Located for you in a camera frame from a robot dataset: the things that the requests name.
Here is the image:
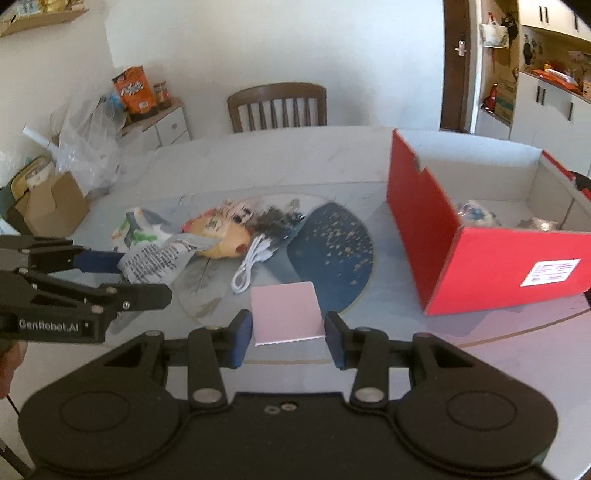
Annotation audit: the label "wooden wall shelf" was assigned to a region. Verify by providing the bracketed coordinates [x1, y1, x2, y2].
[0, 0, 89, 38]

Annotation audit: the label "white upper cabinet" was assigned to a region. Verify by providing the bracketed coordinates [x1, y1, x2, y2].
[517, 0, 591, 36]

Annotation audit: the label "person's left hand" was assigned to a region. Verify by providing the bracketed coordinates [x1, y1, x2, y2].
[0, 344, 27, 400]

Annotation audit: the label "stacked cardboard boxes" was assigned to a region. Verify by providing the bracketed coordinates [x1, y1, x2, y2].
[495, 80, 518, 124]

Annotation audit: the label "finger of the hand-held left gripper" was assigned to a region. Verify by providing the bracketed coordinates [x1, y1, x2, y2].
[0, 268, 174, 324]
[0, 235, 125, 274]

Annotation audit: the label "grey printed snack bag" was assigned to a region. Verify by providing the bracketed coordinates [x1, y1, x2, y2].
[117, 233, 223, 285]

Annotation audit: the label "blue gold-flecked mat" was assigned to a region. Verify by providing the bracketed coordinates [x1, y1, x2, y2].
[286, 202, 374, 316]

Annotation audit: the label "yellow snack bag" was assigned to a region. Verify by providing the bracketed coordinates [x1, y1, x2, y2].
[181, 216, 251, 260]

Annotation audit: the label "silver packet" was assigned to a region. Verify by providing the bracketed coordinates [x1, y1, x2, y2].
[516, 217, 560, 232]

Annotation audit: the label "pink printed packet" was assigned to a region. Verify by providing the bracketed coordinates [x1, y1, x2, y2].
[221, 198, 260, 228]

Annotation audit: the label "yellow tin box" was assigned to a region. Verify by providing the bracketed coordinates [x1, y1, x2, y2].
[9, 156, 55, 200]

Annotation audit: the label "dark packet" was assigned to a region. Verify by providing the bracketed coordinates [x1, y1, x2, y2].
[253, 200, 306, 241]

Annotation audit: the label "brown cardboard box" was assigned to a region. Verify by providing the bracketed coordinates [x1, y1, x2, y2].
[14, 171, 91, 237]

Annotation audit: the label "pink notebook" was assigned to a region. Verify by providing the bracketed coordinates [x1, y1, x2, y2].
[250, 281, 325, 347]

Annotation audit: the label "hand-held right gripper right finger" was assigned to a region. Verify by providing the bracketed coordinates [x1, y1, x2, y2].
[324, 312, 476, 411]

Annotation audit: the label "clear plastic bag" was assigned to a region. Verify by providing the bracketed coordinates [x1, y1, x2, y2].
[50, 94, 126, 195]

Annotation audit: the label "brown door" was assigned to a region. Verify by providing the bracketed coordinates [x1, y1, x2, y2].
[440, 0, 472, 133]

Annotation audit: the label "white tote bag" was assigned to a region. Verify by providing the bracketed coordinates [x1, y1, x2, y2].
[479, 13, 511, 48]

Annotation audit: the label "small white cabinet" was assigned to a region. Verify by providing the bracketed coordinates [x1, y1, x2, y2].
[119, 103, 191, 149]

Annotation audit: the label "orange package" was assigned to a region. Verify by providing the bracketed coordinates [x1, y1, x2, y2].
[531, 66, 581, 89]

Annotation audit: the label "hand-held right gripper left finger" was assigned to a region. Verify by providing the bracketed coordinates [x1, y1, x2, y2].
[104, 310, 254, 412]

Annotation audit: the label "white cable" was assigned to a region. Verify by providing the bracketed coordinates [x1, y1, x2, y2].
[231, 233, 279, 294]

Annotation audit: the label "orange snack bag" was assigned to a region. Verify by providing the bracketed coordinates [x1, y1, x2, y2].
[112, 65, 158, 116]

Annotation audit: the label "brown wooden chair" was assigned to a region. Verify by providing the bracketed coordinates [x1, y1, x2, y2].
[226, 82, 328, 134]

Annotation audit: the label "white marble desktop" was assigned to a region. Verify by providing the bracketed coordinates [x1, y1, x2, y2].
[28, 124, 591, 480]

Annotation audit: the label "white floor cabinet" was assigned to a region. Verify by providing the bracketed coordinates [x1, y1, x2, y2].
[509, 71, 591, 179]

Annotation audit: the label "red cardboard box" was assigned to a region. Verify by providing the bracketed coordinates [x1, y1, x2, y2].
[386, 128, 591, 317]

